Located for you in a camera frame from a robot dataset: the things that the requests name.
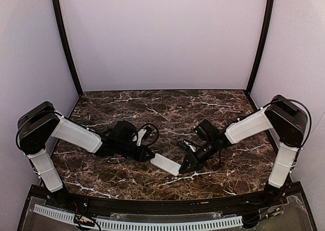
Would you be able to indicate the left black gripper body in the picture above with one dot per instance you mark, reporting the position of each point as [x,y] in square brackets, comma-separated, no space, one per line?
[138,152]

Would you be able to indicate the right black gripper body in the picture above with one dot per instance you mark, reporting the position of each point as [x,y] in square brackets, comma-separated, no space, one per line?
[194,159]

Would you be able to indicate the white remote control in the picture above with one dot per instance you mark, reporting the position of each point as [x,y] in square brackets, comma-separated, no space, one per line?
[166,164]

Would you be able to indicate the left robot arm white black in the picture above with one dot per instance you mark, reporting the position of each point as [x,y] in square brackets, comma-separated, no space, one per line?
[44,122]

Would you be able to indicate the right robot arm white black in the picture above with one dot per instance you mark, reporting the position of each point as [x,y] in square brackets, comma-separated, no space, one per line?
[290,119]

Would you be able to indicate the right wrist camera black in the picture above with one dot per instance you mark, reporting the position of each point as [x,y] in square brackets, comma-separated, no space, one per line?
[187,145]

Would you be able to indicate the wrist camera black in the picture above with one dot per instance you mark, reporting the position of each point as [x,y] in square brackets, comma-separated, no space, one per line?
[143,134]
[187,145]

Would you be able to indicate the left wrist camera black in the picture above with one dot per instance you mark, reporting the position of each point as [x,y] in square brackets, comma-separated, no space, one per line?
[143,134]

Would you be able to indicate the white slotted cable duct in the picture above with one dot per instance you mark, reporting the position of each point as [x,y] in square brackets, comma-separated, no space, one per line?
[119,221]

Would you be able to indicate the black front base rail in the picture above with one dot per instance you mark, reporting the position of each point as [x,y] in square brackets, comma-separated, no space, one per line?
[291,211]

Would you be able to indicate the right black frame post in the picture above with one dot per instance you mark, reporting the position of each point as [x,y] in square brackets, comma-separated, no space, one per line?
[261,45]

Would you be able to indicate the black frame post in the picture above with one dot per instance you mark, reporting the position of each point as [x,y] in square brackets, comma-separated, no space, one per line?
[66,47]
[261,45]

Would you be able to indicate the left black frame post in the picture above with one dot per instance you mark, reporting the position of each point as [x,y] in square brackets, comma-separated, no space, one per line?
[66,47]

